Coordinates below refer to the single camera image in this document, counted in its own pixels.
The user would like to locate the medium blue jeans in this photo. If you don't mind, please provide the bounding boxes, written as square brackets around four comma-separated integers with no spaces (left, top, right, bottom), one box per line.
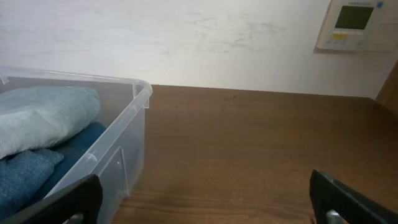
[1,149,64,220]

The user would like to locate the light blue jeans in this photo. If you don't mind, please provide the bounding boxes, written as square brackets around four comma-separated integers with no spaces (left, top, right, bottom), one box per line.
[1,86,101,159]

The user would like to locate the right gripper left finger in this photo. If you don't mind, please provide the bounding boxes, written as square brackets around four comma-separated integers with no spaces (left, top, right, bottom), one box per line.
[1,174,103,224]

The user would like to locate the brown wooden furniture edge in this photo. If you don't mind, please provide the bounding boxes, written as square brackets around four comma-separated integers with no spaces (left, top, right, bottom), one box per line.
[376,62,398,114]

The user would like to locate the white wall thermostat panel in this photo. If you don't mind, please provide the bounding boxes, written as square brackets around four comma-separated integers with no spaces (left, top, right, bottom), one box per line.
[316,0,397,51]

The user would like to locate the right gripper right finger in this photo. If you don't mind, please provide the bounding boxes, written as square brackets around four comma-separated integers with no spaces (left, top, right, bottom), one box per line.
[309,170,397,224]

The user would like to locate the clear plastic storage bin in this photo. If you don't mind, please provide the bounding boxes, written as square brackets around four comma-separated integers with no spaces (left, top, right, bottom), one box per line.
[1,67,152,223]

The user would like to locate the blue shirt bundle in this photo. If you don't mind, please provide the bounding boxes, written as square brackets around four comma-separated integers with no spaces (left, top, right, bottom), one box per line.
[22,122,106,208]

